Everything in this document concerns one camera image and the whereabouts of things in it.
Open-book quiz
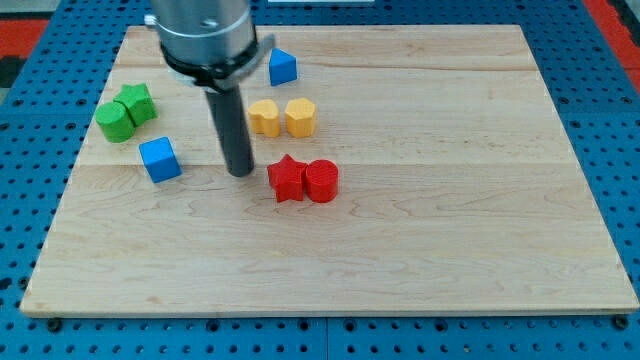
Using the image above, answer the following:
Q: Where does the red star block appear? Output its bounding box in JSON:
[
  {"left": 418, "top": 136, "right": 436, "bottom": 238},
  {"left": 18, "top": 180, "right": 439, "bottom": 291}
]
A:
[{"left": 267, "top": 154, "right": 308, "bottom": 203}]

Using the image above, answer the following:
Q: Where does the light wooden board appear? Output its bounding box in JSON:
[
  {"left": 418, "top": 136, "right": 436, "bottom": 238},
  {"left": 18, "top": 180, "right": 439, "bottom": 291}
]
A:
[{"left": 20, "top": 25, "right": 639, "bottom": 318}]

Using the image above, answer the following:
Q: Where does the yellow heart block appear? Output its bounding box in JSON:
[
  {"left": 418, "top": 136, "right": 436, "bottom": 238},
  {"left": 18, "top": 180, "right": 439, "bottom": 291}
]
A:
[{"left": 248, "top": 99, "right": 281, "bottom": 138}]

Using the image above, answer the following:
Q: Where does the red cylinder block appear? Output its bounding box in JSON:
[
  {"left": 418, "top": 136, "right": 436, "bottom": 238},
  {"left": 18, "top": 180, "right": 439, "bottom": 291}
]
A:
[{"left": 305, "top": 159, "right": 339, "bottom": 203}]

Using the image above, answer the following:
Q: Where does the green cylinder block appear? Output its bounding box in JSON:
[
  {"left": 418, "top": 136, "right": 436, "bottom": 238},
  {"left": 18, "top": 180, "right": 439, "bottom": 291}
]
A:
[{"left": 94, "top": 102, "right": 135, "bottom": 143}]

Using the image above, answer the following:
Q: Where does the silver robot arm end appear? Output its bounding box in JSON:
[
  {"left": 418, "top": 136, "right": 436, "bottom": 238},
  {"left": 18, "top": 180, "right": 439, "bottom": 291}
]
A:
[{"left": 144, "top": 0, "right": 276, "bottom": 92}]

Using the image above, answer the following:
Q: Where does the green star block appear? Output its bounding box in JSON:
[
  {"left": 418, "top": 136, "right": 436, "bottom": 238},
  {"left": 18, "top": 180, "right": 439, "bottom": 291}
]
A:
[{"left": 114, "top": 83, "right": 157, "bottom": 127}]

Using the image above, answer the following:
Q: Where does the yellow hexagon block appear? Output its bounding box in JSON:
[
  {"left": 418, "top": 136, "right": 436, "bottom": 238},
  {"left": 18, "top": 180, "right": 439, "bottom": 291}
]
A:
[{"left": 285, "top": 98, "right": 317, "bottom": 138}]

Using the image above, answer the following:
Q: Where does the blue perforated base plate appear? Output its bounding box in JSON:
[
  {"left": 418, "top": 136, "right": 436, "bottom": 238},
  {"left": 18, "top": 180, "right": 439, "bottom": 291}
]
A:
[{"left": 1, "top": 0, "right": 639, "bottom": 359}]

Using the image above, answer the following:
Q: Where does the blue cube block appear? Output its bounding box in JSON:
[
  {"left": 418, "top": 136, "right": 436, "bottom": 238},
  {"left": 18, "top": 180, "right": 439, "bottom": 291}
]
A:
[{"left": 138, "top": 137, "right": 182, "bottom": 183}]

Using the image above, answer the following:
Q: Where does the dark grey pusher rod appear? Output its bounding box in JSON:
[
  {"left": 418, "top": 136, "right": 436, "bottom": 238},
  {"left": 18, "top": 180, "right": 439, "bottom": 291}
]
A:
[{"left": 206, "top": 86, "right": 254, "bottom": 177}]

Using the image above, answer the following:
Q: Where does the blue triangle block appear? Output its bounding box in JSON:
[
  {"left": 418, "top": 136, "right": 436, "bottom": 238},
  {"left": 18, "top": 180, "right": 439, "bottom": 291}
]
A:
[{"left": 268, "top": 48, "right": 298, "bottom": 86}]

